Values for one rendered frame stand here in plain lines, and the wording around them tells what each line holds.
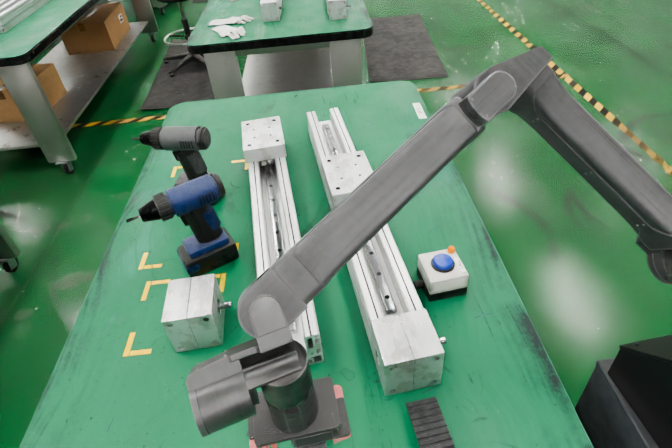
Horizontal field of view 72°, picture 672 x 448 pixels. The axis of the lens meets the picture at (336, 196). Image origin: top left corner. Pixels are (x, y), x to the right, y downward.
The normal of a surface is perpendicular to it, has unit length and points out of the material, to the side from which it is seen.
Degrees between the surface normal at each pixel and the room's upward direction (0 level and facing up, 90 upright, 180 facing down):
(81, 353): 0
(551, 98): 56
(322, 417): 1
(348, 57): 90
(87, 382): 0
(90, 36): 90
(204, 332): 90
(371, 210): 49
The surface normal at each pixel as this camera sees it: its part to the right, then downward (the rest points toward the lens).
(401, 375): 0.19, 0.60
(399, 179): 0.17, -0.19
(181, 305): -0.07, -0.78
